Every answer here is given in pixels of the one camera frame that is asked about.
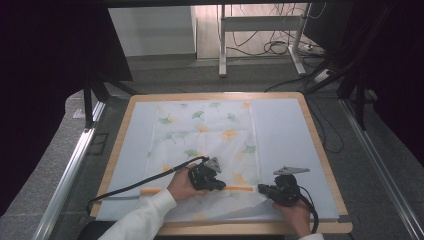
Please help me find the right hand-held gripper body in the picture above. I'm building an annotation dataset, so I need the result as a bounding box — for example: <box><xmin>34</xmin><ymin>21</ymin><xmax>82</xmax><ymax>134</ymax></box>
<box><xmin>270</xmin><ymin>165</ymin><xmax>311</xmax><ymax>207</ymax></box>

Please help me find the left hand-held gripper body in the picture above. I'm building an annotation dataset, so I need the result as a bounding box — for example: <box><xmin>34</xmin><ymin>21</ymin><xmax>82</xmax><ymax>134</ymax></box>
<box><xmin>187</xmin><ymin>156</ymin><xmax>223</xmax><ymax>192</ymax></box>

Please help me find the white leaf-print mesh laundry bag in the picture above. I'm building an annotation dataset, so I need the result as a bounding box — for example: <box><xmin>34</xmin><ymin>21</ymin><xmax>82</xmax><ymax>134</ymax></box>
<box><xmin>139</xmin><ymin>101</ymin><xmax>279</xmax><ymax>222</ymax></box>

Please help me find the person's left hand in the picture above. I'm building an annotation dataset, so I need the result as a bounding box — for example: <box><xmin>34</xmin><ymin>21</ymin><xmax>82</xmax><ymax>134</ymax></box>
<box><xmin>167</xmin><ymin>164</ymin><xmax>210</xmax><ymax>202</ymax></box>

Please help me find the person's right hand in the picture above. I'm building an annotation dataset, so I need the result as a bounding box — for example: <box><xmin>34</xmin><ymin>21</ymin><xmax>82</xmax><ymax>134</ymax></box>
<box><xmin>272</xmin><ymin>199</ymin><xmax>313</xmax><ymax>238</ymax></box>

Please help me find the light wooden table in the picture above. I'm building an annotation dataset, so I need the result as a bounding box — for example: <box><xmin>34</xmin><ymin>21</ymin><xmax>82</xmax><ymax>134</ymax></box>
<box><xmin>89</xmin><ymin>92</ymin><xmax>354</xmax><ymax>236</ymax></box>

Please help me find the white table mat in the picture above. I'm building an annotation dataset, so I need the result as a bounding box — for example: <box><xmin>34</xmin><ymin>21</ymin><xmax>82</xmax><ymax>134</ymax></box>
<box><xmin>95</xmin><ymin>98</ymin><xmax>340</xmax><ymax>223</ymax></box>

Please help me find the dark floor plate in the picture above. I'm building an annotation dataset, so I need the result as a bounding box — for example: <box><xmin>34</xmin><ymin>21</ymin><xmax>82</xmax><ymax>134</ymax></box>
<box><xmin>87</xmin><ymin>132</ymin><xmax>110</xmax><ymax>156</ymax></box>

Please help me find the black metal stand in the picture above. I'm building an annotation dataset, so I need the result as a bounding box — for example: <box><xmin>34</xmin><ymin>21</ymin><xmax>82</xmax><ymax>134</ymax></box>
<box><xmin>82</xmin><ymin>74</ymin><xmax>138</xmax><ymax>130</ymax></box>
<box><xmin>304</xmin><ymin>58</ymin><xmax>378</xmax><ymax>132</ymax></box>

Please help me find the white power strip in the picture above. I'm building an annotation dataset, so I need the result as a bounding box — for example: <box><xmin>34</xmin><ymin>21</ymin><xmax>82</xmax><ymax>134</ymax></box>
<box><xmin>313</xmin><ymin>68</ymin><xmax>335</xmax><ymax>84</ymax></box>

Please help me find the white cabinet panel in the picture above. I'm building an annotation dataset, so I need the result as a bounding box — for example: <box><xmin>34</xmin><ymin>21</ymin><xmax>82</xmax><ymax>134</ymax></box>
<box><xmin>107</xmin><ymin>6</ymin><xmax>198</xmax><ymax>58</ymax></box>

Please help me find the black curtain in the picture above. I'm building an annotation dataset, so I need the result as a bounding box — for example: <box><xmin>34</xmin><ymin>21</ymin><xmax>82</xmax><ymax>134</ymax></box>
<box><xmin>343</xmin><ymin>0</ymin><xmax>424</xmax><ymax>168</ymax></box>
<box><xmin>0</xmin><ymin>0</ymin><xmax>134</xmax><ymax>217</ymax></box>

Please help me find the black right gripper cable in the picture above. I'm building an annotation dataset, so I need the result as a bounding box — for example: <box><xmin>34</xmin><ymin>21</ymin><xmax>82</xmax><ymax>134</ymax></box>
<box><xmin>298</xmin><ymin>185</ymin><xmax>320</xmax><ymax>235</ymax></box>

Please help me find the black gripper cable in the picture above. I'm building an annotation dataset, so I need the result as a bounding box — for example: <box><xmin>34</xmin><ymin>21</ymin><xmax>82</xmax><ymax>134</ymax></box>
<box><xmin>298</xmin><ymin>185</ymin><xmax>320</xmax><ymax>235</ymax></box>
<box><xmin>85</xmin><ymin>155</ymin><xmax>210</xmax><ymax>215</ymax></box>

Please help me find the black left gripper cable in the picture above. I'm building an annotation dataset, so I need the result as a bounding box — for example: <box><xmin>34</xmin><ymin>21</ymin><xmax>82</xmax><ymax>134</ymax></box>
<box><xmin>85</xmin><ymin>155</ymin><xmax>210</xmax><ymax>215</ymax></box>

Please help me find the thin black floor cable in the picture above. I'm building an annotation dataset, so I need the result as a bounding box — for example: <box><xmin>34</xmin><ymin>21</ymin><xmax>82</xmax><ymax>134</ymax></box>
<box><xmin>306</xmin><ymin>99</ymin><xmax>345</xmax><ymax>155</ymax></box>

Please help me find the aluminium floor rail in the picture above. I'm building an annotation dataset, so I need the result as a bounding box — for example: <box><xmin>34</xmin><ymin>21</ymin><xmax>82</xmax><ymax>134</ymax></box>
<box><xmin>32</xmin><ymin>100</ymin><xmax>107</xmax><ymax>240</ymax></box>
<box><xmin>339</xmin><ymin>98</ymin><xmax>424</xmax><ymax>240</ymax></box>

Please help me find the tangle of black floor cables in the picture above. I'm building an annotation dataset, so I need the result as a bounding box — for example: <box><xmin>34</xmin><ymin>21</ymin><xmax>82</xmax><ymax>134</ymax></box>
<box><xmin>226</xmin><ymin>2</ymin><xmax>328</xmax><ymax>58</ymax></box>

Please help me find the white metal desk frame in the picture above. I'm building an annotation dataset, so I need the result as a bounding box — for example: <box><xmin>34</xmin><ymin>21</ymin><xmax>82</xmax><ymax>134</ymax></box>
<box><xmin>217</xmin><ymin>3</ymin><xmax>308</xmax><ymax>79</ymax></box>

